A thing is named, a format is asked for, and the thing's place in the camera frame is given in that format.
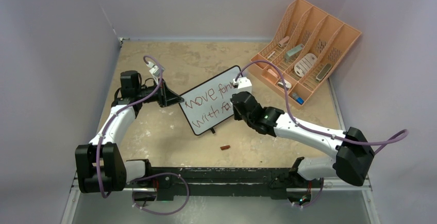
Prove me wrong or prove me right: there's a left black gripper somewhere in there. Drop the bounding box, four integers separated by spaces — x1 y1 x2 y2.
136 78 183 108

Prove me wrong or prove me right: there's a black-framed whiteboard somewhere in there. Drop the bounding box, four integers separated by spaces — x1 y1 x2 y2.
179 65 241 135

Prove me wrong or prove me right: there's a brown marker cap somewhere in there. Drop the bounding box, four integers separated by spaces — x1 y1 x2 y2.
220 145 230 150

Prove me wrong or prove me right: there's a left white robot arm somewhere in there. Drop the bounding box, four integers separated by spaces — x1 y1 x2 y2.
75 66 184 198

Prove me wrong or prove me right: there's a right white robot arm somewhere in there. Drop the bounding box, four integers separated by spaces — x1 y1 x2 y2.
230 91 375 186

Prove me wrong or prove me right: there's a grey whiteboard eraser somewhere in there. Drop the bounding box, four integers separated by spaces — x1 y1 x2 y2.
315 63 332 82

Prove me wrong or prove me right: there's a pink eraser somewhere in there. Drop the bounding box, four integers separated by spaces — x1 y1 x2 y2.
267 68 279 81

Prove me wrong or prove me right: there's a pink stapler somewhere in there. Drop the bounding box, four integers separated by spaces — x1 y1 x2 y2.
278 36 290 48

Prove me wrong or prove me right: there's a teal staple box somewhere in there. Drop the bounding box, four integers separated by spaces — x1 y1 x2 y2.
284 44 304 63

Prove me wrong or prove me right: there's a blue small item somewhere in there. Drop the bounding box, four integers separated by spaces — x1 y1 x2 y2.
291 92 304 105

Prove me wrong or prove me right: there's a peach plastic desk organizer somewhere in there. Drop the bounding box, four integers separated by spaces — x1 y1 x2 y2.
248 0 362 109

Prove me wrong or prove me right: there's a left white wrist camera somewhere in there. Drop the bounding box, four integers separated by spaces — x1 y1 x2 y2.
149 65 165 81

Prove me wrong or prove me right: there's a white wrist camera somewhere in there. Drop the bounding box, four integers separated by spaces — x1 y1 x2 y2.
149 65 165 81
232 77 253 93

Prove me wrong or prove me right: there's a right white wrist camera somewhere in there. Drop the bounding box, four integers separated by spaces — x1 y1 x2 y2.
232 77 253 93

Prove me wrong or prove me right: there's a black aluminium base frame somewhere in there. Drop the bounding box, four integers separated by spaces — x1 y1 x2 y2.
70 166 373 203

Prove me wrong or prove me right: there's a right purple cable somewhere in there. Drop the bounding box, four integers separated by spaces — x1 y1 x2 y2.
234 60 409 210

